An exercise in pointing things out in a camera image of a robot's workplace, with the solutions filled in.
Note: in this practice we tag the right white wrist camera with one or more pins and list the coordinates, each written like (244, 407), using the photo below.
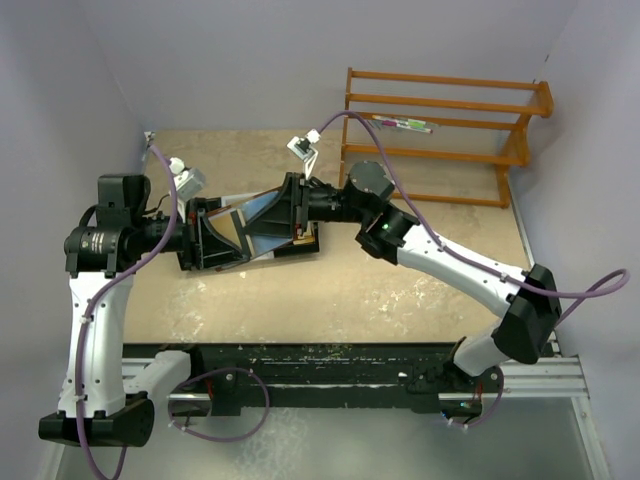
(304, 149)

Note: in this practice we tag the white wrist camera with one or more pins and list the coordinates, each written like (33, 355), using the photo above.
(304, 149)
(188, 182)

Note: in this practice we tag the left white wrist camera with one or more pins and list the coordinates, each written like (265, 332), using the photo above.
(188, 182)

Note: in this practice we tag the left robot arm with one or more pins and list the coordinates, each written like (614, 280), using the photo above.
(111, 391)

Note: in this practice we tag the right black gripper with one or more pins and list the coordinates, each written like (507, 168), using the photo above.
(281, 219)

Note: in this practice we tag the brown leather card holder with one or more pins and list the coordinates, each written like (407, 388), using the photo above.
(258, 244)

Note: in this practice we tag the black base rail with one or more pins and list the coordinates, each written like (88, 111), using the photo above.
(414, 376)

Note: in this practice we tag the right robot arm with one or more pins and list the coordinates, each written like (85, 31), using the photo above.
(526, 318)

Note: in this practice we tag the coloured markers on rack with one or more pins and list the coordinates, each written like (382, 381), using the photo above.
(404, 124)

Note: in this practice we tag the black right bin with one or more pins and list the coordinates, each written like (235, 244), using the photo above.
(308, 244)

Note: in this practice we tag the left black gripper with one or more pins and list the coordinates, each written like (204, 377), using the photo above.
(204, 246)

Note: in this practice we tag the gold credit card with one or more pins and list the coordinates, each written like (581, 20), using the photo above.
(229, 226)

